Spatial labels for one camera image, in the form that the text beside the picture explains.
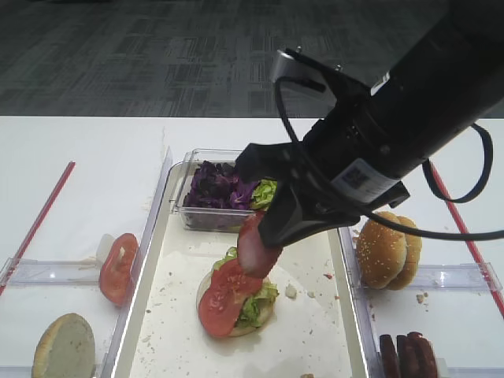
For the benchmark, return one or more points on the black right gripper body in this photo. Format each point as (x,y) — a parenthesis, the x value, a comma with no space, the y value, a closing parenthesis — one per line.
(358,182)

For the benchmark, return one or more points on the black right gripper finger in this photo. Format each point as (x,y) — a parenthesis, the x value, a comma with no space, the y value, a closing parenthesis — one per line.
(293,220)

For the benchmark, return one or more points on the reddish meat patty slice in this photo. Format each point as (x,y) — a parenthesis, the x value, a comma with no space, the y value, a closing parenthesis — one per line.
(254,257)

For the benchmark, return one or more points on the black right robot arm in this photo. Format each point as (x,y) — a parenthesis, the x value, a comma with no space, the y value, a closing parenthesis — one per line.
(353,160)

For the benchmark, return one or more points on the green lettuce in container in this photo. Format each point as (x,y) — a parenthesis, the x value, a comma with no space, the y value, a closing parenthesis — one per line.
(263,194)

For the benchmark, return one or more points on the purple lettuce leaves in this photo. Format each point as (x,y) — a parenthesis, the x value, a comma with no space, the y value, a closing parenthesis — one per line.
(218,186)

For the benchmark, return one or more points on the green lettuce on bun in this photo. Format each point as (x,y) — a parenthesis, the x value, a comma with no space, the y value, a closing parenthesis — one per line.
(256,301)

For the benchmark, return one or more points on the tomato slice on bun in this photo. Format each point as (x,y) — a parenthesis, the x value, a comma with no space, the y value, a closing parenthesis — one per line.
(221,303)

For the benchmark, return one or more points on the upright tomato slice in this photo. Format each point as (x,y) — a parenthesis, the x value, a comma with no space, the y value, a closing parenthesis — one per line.
(115,273)

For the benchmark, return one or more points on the clear plastic salad container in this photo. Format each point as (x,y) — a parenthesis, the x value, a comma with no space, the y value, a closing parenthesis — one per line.
(202,219)

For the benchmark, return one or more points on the bottom bun on tray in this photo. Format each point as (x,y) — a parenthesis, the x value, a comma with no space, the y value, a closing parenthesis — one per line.
(258,321)

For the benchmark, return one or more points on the front sesame bun top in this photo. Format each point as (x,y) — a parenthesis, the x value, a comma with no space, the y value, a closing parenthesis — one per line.
(381,254)

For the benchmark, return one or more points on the sesame bun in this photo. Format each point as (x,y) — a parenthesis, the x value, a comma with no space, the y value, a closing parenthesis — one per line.
(409,270)
(381,254)

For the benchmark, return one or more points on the white rectangular tray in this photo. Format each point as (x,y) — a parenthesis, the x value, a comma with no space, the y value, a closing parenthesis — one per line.
(310,333)

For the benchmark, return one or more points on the rear sesame bun top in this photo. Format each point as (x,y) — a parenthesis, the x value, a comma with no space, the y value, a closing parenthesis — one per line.
(409,270)

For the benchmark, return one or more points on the left clear acrylic divider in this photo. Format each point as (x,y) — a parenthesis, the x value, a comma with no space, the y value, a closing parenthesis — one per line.
(147,244)

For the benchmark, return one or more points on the right clear cross divider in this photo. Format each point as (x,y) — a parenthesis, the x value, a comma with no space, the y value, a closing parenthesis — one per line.
(464,277)

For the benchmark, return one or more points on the clear cross divider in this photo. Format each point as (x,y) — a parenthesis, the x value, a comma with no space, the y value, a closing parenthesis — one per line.
(464,277)
(27,272)

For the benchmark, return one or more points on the right red tape strip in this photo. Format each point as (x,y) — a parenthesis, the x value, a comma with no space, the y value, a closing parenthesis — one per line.
(473,249)

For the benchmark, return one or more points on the red tape strip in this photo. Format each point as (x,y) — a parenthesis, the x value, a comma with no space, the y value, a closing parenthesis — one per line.
(473,249)
(39,222)

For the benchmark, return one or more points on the left red tape strip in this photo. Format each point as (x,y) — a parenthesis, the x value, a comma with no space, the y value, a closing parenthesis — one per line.
(39,222)

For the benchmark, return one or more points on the cut bun half left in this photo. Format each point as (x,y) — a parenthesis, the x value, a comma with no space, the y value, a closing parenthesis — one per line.
(66,349)

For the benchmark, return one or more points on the left clear cross divider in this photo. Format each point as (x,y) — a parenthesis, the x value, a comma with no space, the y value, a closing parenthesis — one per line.
(27,272)

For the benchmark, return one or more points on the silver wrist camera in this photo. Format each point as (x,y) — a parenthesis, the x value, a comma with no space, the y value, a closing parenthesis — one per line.
(312,77)

